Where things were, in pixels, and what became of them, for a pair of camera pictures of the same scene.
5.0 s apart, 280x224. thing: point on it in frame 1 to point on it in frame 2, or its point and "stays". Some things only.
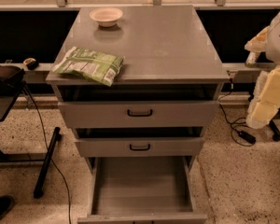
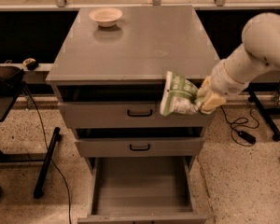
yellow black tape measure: x=31 y=63 stays
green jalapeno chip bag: x=91 y=64 to x=179 y=96
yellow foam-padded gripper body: x=278 y=42 to x=224 y=80
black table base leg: x=43 y=175 stays
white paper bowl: x=106 y=16 stays
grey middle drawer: x=140 y=146 stays
